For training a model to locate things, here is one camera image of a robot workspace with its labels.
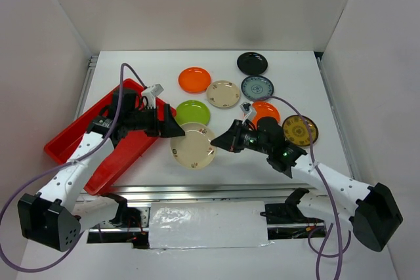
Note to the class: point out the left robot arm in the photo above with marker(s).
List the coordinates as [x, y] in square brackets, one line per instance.
[52, 217]

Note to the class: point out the aluminium rail front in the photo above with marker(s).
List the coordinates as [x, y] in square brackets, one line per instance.
[142, 194]

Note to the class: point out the black plate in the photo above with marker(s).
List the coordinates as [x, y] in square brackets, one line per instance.
[252, 63]

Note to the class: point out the green plate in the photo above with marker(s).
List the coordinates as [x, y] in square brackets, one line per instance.
[192, 111]

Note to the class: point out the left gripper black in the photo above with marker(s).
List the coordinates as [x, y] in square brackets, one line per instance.
[166, 128]

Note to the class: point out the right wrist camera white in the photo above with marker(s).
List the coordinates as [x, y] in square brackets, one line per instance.
[249, 112]

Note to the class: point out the beige plate with motifs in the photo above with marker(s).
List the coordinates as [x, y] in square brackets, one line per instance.
[223, 94]

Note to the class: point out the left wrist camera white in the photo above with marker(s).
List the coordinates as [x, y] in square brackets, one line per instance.
[150, 94]

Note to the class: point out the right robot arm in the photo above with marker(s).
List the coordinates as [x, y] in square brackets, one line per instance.
[370, 212]

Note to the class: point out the yellow brown patterned plate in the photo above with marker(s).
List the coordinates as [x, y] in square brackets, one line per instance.
[296, 131]

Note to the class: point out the orange plate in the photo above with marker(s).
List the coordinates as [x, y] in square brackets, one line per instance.
[265, 109]
[194, 80]

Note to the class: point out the white foil cover sheet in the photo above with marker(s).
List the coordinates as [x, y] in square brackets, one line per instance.
[201, 225]

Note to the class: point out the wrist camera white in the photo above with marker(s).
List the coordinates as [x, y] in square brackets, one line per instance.
[150, 94]
[249, 112]

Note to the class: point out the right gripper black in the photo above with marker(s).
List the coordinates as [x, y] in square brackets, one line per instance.
[230, 140]

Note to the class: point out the blue white patterned plate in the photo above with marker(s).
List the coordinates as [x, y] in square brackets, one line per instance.
[256, 87]

